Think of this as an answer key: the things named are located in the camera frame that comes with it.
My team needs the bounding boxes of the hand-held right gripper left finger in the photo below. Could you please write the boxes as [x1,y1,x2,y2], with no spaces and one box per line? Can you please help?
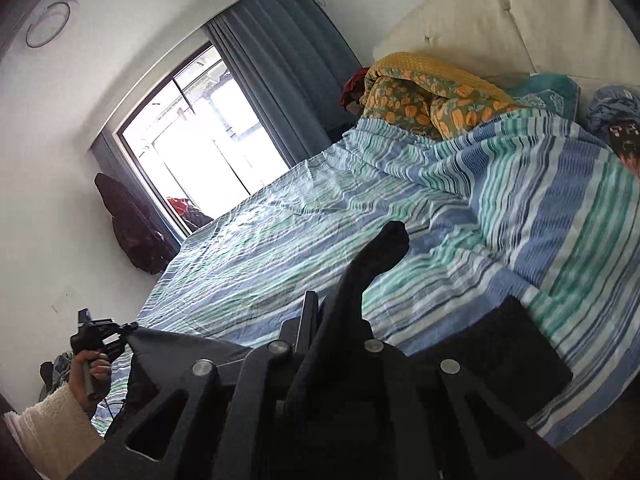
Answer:
[67,290,321,480]

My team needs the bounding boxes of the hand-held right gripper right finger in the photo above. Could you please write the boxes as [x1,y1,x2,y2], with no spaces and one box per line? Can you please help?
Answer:
[357,320,584,480]

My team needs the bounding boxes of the black pants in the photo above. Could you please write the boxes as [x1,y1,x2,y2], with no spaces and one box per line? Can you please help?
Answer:
[102,220,574,441]

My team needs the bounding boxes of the person's left forearm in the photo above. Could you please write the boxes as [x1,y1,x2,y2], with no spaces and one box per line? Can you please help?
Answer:
[4,381,104,480]

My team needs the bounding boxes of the person's left hand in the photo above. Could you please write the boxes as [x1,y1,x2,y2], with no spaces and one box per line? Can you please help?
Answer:
[69,349,113,414]

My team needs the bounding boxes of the pile of grey clothes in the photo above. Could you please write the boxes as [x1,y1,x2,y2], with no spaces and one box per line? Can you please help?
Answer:
[39,351,77,402]

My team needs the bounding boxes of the dark hanging clothes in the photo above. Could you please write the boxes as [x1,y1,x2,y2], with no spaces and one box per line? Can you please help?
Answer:
[94,172,177,276]

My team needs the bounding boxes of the striped bed sheet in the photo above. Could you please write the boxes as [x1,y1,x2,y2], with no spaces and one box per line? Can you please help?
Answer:
[105,115,640,448]

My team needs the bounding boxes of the red garment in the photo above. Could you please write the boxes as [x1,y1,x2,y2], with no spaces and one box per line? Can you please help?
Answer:
[166,196,202,222]

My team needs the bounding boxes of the narrow blue curtain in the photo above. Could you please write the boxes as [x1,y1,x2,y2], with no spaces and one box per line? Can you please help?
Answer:
[89,131,190,247]

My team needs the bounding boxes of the window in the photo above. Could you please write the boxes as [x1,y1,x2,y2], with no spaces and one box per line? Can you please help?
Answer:
[112,41,294,239]

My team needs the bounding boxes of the red and black cloth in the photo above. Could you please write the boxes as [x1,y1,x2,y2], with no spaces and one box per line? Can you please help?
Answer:
[341,66,374,112]

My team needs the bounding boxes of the floral orange quilt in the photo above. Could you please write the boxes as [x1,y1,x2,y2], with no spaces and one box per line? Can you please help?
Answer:
[361,51,531,142]

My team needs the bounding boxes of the wide blue curtain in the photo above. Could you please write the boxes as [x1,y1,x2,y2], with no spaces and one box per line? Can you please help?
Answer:
[204,0,367,172]

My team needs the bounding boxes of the round ceiling lamp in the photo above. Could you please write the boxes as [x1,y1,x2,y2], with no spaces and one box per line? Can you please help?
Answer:
[25,0,73,49]

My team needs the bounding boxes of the teal pillow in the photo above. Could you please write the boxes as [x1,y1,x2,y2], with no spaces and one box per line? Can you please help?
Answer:
[504,73,582,122]

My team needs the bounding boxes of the crumpled blue cloth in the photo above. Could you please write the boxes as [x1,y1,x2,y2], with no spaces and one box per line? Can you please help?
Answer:
[584,84,640,134]

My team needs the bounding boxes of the cream padded headboard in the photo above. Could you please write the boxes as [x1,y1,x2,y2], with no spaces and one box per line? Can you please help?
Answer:
[372,0,640,126]

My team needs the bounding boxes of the thin black cable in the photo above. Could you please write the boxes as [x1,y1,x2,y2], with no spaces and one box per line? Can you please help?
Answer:
[91,394,122,423]

